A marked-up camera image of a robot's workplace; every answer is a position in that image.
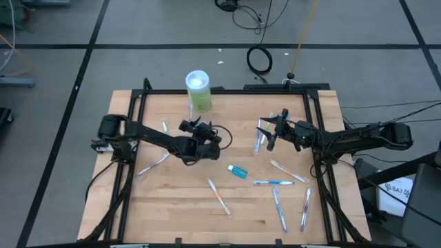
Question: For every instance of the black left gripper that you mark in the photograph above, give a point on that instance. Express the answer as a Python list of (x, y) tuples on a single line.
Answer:
[(203, 132)]

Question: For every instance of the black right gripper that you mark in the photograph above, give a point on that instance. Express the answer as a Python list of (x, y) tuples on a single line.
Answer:
[(296, 134)]

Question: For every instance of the green white toothbrush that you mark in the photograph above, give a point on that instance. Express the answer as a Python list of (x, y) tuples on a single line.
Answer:
[(263, 141), (165, 126)]

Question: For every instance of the blue white toothbrush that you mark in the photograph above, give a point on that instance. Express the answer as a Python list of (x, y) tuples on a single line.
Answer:
[(279, 209), (274, 182), (257, 143)]

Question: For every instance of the orange white toothbrush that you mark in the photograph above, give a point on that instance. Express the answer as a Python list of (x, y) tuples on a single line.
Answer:
[(219, 197), (288, 171)]

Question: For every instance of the teal mouthwash bottle white cap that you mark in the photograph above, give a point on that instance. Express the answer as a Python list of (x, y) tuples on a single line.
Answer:
[(238, 171)]

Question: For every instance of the purple white toothbrush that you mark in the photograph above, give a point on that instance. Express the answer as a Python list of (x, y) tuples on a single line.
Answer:
[(305, 210), (153, 165)]

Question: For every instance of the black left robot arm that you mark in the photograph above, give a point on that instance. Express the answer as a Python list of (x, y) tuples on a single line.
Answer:
[(155, 137)]

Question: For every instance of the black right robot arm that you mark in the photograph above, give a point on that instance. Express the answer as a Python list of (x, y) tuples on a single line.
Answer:
[(361, 137)]

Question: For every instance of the green disinfecting wipes canister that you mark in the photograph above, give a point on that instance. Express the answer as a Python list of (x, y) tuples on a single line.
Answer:
[(199, 96)]

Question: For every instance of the black floor device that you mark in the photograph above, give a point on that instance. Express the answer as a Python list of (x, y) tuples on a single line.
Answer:
[(225, 4)]

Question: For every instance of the black stand beam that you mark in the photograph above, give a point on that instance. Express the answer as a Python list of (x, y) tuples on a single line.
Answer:
[(396, 170)]

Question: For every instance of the white printed paper sheet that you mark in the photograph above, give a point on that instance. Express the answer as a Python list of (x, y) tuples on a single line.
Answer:
[(392, 199)]

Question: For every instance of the black chair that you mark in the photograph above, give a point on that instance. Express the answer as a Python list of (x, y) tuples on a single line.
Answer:
[(423, 206)]

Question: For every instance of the grey floor bar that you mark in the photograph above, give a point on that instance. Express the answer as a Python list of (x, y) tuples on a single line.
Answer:
[(17, 82)]

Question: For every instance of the black floor object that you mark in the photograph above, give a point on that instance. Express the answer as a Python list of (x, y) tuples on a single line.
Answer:
[(5, 115)]

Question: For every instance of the green floor object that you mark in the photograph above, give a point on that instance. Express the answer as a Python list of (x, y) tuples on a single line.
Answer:
[(10, 15)]

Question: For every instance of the black table frame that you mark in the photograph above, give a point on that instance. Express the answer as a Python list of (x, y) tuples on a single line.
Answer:
[(224, 92)]

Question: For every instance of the black table edge bracket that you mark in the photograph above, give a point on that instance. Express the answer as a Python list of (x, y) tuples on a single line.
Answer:
[(278, 242), (178, 242)]

